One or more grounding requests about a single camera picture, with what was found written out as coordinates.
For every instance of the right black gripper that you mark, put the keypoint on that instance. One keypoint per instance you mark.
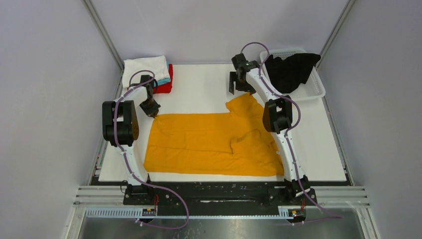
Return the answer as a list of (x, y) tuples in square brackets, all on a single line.
[(236, 78)]

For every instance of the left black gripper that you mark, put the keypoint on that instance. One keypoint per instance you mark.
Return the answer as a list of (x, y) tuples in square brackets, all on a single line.
[(153, 111)]

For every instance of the yellow t shirt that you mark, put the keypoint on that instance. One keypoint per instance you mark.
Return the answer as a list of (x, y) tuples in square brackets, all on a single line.
[(231, 143)]

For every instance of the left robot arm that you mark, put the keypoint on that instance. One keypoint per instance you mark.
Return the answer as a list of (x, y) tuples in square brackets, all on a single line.
[(121, 129)]

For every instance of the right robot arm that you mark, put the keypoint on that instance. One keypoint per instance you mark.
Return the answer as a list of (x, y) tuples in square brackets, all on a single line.
[(277, 119)]

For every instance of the red folded t shirt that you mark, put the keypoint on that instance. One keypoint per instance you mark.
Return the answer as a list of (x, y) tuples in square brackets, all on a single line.
[(167, 87)]

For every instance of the teal folded t shirt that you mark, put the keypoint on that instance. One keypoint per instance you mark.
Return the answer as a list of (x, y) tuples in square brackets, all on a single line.
[(164, 80)]

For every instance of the white folded t shirt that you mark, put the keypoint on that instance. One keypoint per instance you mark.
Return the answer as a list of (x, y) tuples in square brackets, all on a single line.
[(157, 65)]

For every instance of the black t shirt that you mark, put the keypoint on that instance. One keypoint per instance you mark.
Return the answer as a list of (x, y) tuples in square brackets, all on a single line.
[(288, 74)]

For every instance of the white plastic basket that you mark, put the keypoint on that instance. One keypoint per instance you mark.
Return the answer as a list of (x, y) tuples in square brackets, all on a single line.
[(313, 88)]

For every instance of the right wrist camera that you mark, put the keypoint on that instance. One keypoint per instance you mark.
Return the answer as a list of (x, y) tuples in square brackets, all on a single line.
[(240, 63)]

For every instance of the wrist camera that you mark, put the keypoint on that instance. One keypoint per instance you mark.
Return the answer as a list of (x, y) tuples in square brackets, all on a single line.
[(240, 63), (148, 80)]

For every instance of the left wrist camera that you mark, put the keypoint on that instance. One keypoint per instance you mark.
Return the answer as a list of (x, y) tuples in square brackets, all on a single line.
[(148, 80)]

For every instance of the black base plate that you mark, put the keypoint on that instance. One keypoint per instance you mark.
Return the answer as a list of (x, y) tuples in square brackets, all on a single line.
[(211, 198)]

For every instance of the right aluminium frame post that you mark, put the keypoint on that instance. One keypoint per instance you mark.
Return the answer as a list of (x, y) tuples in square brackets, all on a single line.
[(336, 29)]

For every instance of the white slotted cable duct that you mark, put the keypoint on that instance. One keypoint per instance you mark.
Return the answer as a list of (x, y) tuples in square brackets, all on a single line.
[(146, 213)]

